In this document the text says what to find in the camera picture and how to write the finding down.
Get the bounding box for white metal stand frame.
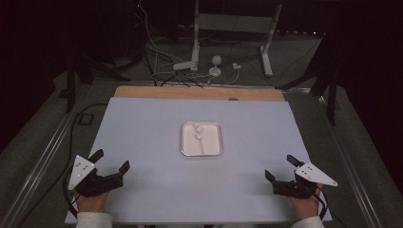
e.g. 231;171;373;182
190;0;283;78

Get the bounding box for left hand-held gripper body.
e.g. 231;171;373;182
67;154;125;199

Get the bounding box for white round desk camera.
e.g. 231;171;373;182
208;54;223;78

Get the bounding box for white cable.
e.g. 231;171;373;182
138;0;241;86

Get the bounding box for pale grey table board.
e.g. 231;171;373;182
64;96;333;225

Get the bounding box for person's right hand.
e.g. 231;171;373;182
288;183;325;220

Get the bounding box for white square plate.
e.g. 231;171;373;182
180;121;224;158

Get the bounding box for white power strip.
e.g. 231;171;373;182
172;60;198;71

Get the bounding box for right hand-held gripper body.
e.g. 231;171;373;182
272;161;339;200

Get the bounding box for metal floor rail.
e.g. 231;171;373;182
312;93;385;228
0;83;93;228

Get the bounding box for black square floor plate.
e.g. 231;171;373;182
77;112;95;125

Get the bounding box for black tripod stand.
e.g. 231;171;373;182
275;29;339;126
64;47;131;114

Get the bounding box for person's left hand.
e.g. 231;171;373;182
72;188;111;214

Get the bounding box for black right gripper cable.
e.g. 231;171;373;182
311;184;329;221

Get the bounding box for black floor cables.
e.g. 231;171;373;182
139;47;207;89

